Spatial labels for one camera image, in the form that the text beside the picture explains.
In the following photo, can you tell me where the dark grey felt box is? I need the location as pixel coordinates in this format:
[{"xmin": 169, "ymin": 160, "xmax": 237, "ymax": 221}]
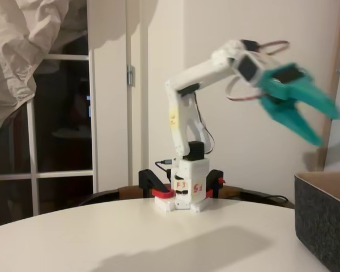
[{"xmin": 294, "ymin": 171, "xmax": 340, "ymax": 272}]

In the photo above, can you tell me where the silver door hinge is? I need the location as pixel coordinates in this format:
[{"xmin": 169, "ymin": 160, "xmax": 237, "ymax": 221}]
[{"xmin": 126, "ymin": 64, "xmax": 136, "ymax": 87}]

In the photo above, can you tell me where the white glazed door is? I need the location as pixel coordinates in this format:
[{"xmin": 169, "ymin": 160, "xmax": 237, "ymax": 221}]
[{"xmin": 0, "ymin": 31, "xmax": 131, "ymax": 229}]

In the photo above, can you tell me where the dark curved chair back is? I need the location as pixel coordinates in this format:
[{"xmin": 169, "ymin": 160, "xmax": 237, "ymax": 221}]
[{"xmin": 78, "ymin": 184, "xmax": 296, "ymax": 210}]

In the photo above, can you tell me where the beige crumpled curtain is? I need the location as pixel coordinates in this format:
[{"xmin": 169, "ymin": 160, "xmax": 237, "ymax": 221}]
[{"xmin": 0, "ymin": 0, "xmax": 89, "ymax": 148}]

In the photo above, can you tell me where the light wooden post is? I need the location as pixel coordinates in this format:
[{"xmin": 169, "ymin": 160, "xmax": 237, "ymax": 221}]
[{"xmin": 314, "ymin": 0, "xmax": 340, "ymax": 172}]

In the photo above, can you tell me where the red white black servo cable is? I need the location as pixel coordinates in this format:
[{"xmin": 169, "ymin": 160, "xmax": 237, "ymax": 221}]
[
  {"xmin": 254, "ymin": 40, "xmax": 290, "ymax": 57},
  {"xmin": 193, "ymin": 92, "xmax": 216, "ymax": 156},
  {"xmin": 225, "ymin": 75, "xmax": 262, "ymax": 102}
]

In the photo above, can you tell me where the black power cable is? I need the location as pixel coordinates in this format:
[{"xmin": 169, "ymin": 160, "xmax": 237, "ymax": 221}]
[{"xmin": 239, "ymin": 190, "xmax": 290, "ymax": 203}]

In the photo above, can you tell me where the black USB cable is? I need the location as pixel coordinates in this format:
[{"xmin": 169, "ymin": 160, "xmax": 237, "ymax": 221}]
[{"xmin": 154, "ymin": 159, "xmax": 177, "ymax": 178}]

